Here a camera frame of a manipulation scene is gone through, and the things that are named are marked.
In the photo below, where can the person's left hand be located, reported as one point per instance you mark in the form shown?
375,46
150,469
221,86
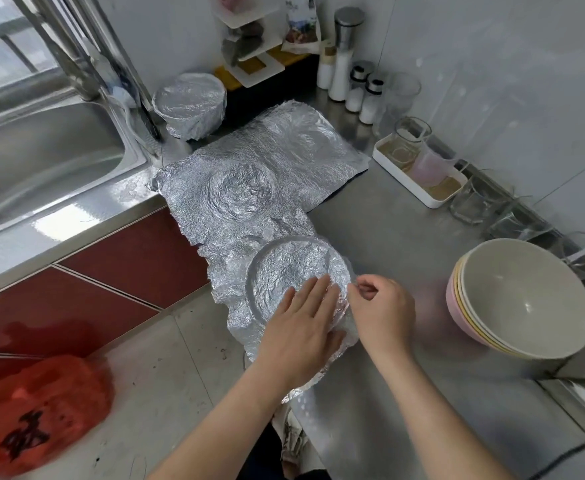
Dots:
300,343

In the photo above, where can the person's right hand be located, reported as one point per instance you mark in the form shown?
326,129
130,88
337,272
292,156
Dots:
384,317

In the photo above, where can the foil-covered bowl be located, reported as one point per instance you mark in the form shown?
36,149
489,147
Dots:
190,100
278,265

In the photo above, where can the pink bowl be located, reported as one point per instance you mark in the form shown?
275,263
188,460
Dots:
527,295

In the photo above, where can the stack of aluminium foil sheets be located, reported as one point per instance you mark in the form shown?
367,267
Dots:
262,160

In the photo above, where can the person's right forearm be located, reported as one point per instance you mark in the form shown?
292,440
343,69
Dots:
437,425

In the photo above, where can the person's left forearm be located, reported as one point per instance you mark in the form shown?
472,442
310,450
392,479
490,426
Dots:
228,435

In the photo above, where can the person's right white shoe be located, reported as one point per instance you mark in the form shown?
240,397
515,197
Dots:
292,437

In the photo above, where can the person's dark trousers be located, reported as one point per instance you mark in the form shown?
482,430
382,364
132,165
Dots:
258,460

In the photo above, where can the white rectangular tray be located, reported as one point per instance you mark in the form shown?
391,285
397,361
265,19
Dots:
392,170

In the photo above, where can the pink translucent cup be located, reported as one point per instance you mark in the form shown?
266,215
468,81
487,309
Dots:
430,170

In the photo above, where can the red kitchen cabinet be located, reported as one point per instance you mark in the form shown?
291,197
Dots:
143,265

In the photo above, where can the tall white steel-capped bottle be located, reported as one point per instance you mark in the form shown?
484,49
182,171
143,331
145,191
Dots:
342,70

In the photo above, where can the small white tan-capped bottle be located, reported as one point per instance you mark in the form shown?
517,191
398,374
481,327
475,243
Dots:
326,70

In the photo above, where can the red plastic bag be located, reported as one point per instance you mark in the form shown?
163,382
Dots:
38,415

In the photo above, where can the white dish brush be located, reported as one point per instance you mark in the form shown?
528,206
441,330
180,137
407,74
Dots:
123,96

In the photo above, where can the white corner shelf rack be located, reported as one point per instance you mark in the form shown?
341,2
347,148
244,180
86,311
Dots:
252,40

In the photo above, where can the colourful snack packet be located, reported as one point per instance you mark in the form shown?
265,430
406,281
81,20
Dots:
302,20

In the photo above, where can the stainless steel sink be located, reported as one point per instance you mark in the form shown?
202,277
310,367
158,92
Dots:
33,165

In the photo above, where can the steel faucet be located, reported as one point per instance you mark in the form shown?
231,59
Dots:
68,55

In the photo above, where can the metal window railing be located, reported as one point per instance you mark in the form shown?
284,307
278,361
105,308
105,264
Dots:
3,50

